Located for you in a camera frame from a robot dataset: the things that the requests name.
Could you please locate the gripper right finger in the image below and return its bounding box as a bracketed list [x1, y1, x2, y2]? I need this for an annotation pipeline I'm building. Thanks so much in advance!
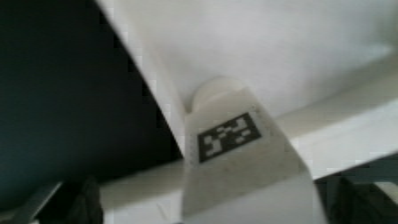
[317, 174, 398, 224]

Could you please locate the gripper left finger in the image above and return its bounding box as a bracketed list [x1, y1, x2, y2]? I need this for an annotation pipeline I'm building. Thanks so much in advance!
[0, 175, 107, 224]

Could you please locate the white table leg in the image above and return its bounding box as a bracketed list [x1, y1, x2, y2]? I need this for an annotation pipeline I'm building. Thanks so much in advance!
[182, 77, 329, 224]

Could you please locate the white square tabletop tray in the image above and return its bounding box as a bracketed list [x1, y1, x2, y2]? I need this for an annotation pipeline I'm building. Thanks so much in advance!
[95, 0, 398, 161]

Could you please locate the white front barrier wall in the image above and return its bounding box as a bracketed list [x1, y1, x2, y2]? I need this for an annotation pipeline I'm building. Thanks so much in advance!
[102, 100, 398, 224]

